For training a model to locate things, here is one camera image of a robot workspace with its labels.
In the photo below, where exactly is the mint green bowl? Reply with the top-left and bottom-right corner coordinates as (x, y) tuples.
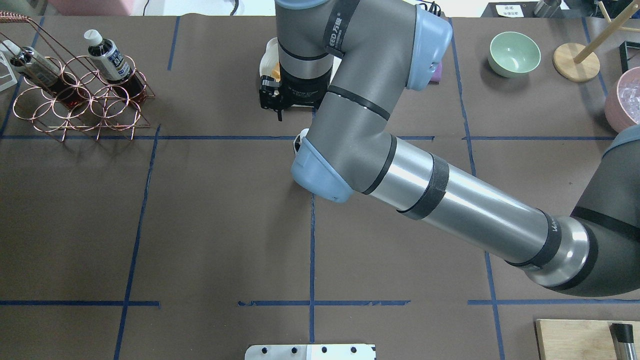
(487, 31), (542, 78)

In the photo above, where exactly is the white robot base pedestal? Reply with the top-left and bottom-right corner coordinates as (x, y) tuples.
(244, 343), (377, 360)

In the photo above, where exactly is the steel muddler black tip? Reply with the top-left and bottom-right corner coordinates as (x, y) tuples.
(610, 322), (639, 360)

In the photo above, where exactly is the copper wire bottle rack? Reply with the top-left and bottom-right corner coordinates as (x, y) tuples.
(1, 11), (156, 142)

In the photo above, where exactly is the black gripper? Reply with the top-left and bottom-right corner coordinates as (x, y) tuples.
(258, 70), (332, 112)

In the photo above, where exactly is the black glass holder tray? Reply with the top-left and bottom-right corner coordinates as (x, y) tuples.
(618, 41), (640, 73)

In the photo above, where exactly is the pink bowl of ice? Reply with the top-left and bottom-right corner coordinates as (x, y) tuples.
(605, 67), (640, 133)

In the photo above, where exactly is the cream round plate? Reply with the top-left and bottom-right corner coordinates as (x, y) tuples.
(259, 37), (279, 79)

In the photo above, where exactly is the steel jigger cup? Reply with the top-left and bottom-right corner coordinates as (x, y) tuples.
(532, 0), (562, 18)

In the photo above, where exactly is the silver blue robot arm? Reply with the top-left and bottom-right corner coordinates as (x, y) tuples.
(275, 0), (640, 297)

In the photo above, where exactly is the purple folded cloth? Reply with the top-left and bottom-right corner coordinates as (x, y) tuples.
(429, 63), (442, 84)

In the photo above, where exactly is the wooden cup stand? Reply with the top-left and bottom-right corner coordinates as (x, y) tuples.
(551, 0), (639, 83)

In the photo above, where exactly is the black slate board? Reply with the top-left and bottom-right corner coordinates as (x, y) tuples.
(481, 0), (585, 19)

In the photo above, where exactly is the tea bottle white cap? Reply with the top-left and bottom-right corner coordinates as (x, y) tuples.
(292, 128), (310, 157)

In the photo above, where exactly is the pink storage box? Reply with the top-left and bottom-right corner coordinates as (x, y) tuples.
(48, 0), (135, 16)

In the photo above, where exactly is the wooden cutting board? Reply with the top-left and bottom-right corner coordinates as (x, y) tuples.
(534, 319), (640, 360)

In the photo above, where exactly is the glazed donut pastry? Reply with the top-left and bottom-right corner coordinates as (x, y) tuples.
(270, 62), (282, 82)

